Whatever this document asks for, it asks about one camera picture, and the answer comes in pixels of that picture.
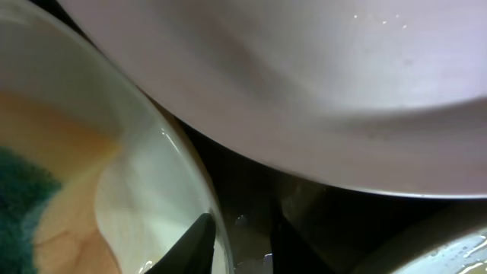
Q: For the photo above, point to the light green plate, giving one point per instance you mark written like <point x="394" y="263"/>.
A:
<point x="453" y="242"/>

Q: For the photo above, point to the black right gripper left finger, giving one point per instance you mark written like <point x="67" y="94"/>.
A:
<point x="193" y="252"/>

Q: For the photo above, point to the cream white plate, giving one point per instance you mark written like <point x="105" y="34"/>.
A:
<point x="154" y="188"/>

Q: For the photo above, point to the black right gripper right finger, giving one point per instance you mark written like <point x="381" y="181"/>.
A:
<point x="290" y="253"/>

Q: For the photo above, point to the yellow green sponge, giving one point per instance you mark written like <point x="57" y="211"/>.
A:
<point x="50" y="169"/>

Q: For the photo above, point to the pink plate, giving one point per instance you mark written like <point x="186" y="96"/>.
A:
<point x="381" y="96"/>

